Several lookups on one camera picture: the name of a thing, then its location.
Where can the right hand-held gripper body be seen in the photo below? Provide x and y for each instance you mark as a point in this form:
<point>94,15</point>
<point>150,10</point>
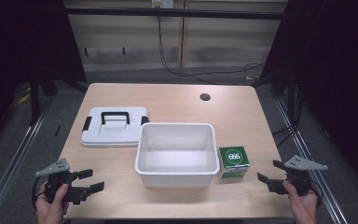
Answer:
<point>301,174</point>

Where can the white wall socket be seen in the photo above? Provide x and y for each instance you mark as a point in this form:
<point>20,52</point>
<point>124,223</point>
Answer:
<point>162,3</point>

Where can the black table grommet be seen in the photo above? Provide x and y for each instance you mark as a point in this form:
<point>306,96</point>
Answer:
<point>205,96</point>

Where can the person's right hand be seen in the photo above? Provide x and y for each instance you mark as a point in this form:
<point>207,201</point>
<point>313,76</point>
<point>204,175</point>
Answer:
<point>303,207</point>

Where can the white plastic storage box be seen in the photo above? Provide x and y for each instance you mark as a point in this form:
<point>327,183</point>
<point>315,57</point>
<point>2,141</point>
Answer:
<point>177,154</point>

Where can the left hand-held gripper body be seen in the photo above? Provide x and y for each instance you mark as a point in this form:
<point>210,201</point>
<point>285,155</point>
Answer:
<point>53,179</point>

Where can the person's left hand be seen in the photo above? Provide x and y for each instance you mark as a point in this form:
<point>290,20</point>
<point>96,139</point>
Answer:
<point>52,209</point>

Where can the metal floor rail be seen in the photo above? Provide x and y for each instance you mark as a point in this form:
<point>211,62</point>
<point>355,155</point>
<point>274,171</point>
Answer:
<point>310,155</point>
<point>9,168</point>

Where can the black horizontal frame bar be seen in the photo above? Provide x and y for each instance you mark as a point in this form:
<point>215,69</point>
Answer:
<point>174,13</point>

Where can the yellow floor tape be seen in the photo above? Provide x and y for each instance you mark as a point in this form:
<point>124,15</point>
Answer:
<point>24,99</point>

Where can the green carton box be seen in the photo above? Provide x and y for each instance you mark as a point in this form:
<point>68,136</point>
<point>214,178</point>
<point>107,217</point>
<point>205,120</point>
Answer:
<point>233,160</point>

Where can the black curtain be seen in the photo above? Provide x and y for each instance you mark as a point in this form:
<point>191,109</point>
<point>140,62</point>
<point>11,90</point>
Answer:
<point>332,77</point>

